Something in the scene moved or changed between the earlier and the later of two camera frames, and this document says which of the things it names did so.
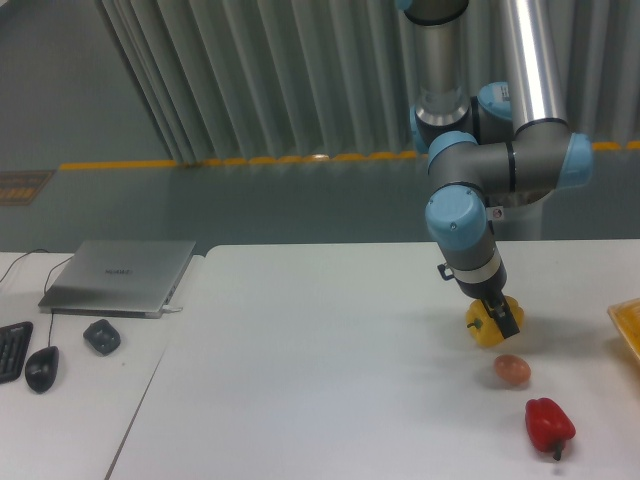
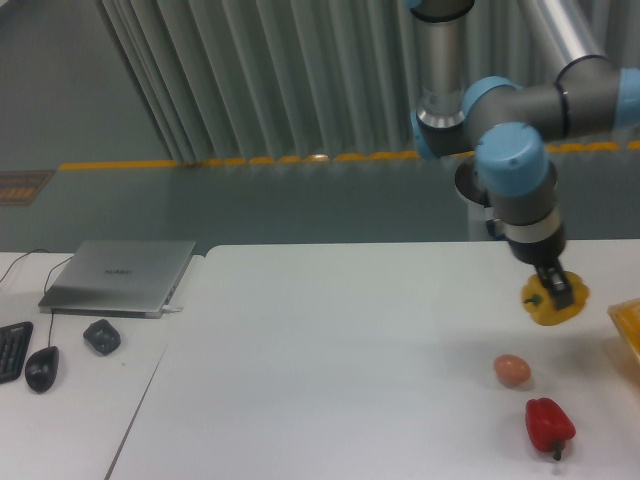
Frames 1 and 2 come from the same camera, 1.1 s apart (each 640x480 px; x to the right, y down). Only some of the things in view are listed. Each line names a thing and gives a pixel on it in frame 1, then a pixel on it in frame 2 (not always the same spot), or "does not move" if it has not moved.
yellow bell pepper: (483, 327) -> (541, 303)
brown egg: (512, 368) does not move
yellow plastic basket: (626, 316) does not move
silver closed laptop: (118, 278) does not move
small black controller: (102, 336) does not move
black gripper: (490, 293) -> (544, 253)
